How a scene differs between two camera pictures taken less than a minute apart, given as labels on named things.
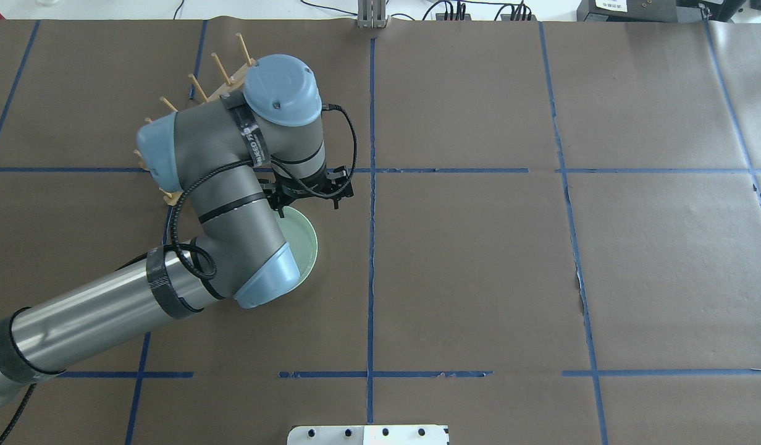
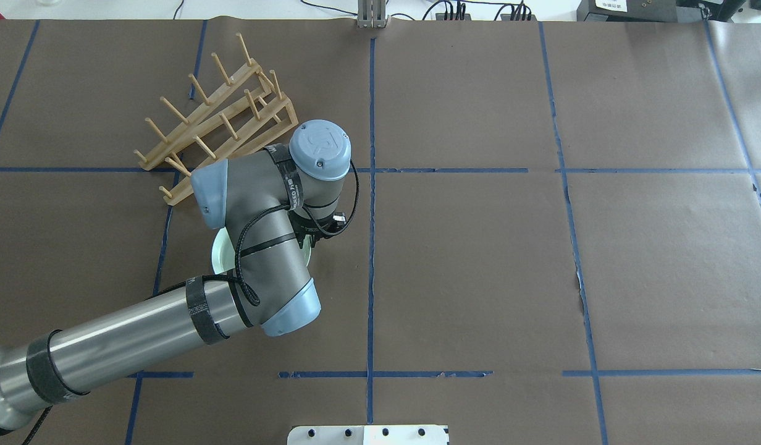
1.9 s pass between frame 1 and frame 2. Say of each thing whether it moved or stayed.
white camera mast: stayed
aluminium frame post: stayed
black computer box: stayed
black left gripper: moved
